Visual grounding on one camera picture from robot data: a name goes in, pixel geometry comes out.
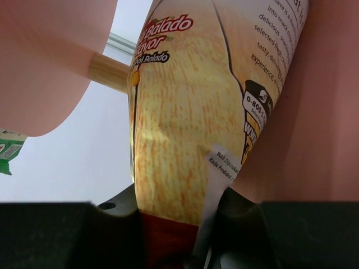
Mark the red Chuba chips bag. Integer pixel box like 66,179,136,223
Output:
127,0,310,268

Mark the green Chuba chips bag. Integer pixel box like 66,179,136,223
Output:
0,128,27,175

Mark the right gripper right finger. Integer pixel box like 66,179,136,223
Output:
190,187,359,269

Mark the pink three-tier wooden shelf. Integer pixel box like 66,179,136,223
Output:
1,1,358,204

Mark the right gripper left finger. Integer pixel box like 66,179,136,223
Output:
1,187,145,268

